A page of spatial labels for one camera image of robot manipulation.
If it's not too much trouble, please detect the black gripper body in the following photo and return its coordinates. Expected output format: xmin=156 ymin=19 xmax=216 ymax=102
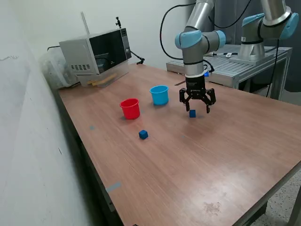
xmin=184 ymin=74 xmax=208 ymax=100

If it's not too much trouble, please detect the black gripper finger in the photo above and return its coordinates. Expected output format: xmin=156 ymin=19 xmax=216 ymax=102
xmin=179 ymin=87 xmax=192 ymax=112
xmin=202 ymin=88 xmax=216 ymax=114

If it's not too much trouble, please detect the aluminium robot base platform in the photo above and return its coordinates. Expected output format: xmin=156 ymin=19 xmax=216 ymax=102
xmin=166 ymin=43 xmax=293 ymax=101

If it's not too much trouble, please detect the clear plastic storage bin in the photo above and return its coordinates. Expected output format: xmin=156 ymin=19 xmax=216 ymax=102
xmin=39 ymin=50 xmax=80 ymax=90

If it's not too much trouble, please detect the blue plastic cup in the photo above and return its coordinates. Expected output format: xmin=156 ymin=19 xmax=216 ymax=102
xmin=149 ymin=85 xmax=170 ymax=106

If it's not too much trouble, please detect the red plastic cup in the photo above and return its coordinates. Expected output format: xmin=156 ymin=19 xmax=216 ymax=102
xmin=119 ymin=97 xmax=141 ymax=120

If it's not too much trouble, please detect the clear acrylic stand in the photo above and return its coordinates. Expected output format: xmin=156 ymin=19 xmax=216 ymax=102
xmin=79 ymin=58 xmax=130 ymax=88

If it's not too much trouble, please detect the silver microwave oven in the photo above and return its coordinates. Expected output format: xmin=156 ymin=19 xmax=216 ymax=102
xmin=58 ymin=27 xmax=132 ymax=76

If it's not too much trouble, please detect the thin white rod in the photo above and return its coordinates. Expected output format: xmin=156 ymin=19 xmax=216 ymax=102
xmin=80 ymin=11 xmax=91 ymax=36

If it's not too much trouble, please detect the black hanging cable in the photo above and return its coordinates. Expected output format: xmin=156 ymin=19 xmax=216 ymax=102
xmin=264 ymin=39 xmax=280 ymax=97

